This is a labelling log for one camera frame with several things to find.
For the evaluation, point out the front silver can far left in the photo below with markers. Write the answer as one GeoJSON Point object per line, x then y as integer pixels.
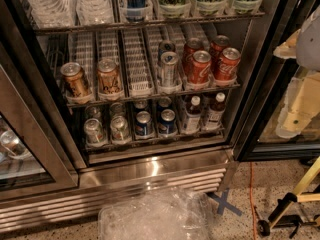
{"type": "Point", "coordinates": [94, 132]}

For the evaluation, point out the can behind left door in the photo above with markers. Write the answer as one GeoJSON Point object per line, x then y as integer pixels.
{"type": "Point", "coordinates": [13, 145]}

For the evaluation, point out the clear water bottle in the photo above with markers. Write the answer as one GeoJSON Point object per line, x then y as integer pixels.
{"type": "Point", "coordinates": [50, 13]}
{"type": "Point", "coordinates": [93, 12]}

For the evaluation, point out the clear water bottle far left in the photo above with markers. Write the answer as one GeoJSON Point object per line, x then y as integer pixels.
{"type": "Point", "coordinates": [50, 13]}

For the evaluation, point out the clear plastic bin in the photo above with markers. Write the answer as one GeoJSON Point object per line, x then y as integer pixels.
{"type": "Point", "coordinates": [171, 214]}

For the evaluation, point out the left glass fridge door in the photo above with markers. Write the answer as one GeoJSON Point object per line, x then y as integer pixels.
{"type": "Point", "coordinates": [39, 163]}

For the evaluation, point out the red coca-cola can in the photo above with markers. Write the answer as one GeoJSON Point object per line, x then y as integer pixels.
{"type": "Point", "coordinates": [200, 67]}
{"type": "Point", "coordinates": [217, 45]}
{"type": "Point", "coordinates": [191, 46]}
{"type": "Point", "coordinates": [227, 64]}

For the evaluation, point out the gold can far left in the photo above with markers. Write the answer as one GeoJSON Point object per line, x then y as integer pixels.
{"type": "Point", "coordinates": [75, 79]}

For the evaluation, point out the brown bottle white cap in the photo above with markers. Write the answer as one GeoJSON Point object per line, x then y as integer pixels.
{"type": "Point", "coordinates": [214, 113]}
{"type": "Point", "coordinates": [192, 115]}

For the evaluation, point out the rear silver can far left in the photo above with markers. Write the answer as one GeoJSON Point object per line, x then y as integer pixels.
{"type": "Point", "coordinates": [93, 112]}

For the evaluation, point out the front silver blue can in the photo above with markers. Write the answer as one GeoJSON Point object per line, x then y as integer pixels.
{"type": "Point", "coordinates": [168, 69]}

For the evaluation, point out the rear silver blue can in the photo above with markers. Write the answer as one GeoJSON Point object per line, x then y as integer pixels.
{"type": "Point", "coordinates": [165, 46]}

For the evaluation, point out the yellow wheeled cart frame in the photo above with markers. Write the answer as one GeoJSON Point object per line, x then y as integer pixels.
{"type": "Point", "coordinates": [278, 218]}

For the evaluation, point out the blue pepsi can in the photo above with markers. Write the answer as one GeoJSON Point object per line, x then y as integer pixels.
{"type": "Point", "coordinates": [164, 103]}
{"type": "Point", "coordinates": [166, 124]}
{"type": "Point", "coordinates": [143, 126]}
{"type": "Point", "coordinates": [141, 105]}

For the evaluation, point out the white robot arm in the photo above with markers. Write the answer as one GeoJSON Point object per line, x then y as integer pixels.
{"type": "Point", "coordinates": [302, 98]}

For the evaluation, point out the front red Coca-Cola can right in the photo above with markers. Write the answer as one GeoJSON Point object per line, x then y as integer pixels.
{"type": "Point", "coordinates": [227, 64]}

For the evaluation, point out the gold can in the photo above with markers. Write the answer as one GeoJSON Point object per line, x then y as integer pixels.
{"type": "Point", "coordinates": [109, 76]}
{"type": "Point", "coordinates": [75, 79]}

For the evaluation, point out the front blue Pepsi can left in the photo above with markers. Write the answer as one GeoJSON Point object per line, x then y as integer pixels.
{"type": "Point", "coordinates": [143, 126]}

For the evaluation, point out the front red Coca-Cola can left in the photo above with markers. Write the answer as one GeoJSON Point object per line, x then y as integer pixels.
{"type": "Point", "coordinates": [200, 67]}

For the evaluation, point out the rear red Coca-Cola can right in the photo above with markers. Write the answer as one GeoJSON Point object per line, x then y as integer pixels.
{"type": "Point", "coordinates": [217, 45]}

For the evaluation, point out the rear red Coca-Cola can left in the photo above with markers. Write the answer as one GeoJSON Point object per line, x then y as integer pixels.
{"type": "Point", "coordinates": [191, 46]}

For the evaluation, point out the rear blue Pepsi can left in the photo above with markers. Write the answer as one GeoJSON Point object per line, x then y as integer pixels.
{"type": "Point", "coordinates": [141, 105]}

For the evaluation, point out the right glass fridge door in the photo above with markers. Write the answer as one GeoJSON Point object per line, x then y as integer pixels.
{"type": "Point", "coordinates": [266, 79]}

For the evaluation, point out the rear blue Pepsi can right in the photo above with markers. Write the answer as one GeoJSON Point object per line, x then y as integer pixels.
{"type": "Point", "coordinates": [164, 103]}

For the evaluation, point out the front blue Pepsi can right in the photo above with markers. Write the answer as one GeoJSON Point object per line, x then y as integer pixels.
{"type": "Point", "coordinates": [166, 124]}

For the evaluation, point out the silver blue can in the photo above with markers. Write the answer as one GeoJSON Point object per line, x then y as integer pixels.
{"type": "Point", "coordinates": [165, 46]}
{"type": "Point", "coordinates": [168, 69]}

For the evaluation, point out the blue red energy drink can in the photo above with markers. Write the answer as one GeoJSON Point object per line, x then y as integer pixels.
{"type": "Point", "coordinates": [135, 10]}

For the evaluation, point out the glass fridge door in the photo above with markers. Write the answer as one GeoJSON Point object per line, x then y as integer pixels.
{"type": "Point", "coordinates": [39, 163]}
{"type": "Point", "coordinates": [266, 79]}

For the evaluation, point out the blue tape cross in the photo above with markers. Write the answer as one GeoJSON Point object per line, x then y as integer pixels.
{"type": "Point", "coordinates": [223, 203]}

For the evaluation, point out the steel fridge cabinet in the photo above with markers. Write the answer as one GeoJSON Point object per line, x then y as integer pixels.
{"type": "Point", "coordinates": [202, 161]}

